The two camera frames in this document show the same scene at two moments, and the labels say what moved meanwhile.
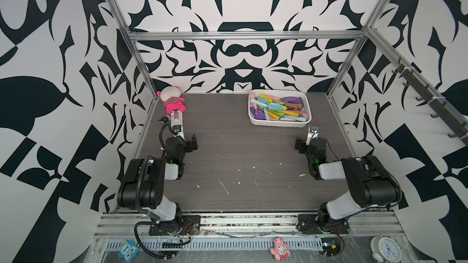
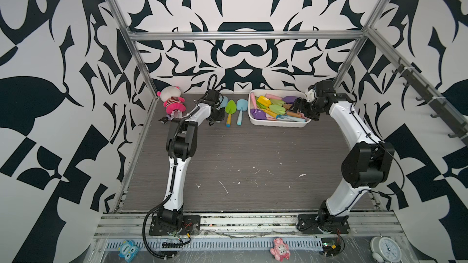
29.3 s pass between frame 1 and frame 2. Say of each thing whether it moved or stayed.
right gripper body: moved
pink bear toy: stayed
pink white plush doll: stayed
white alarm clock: stayed
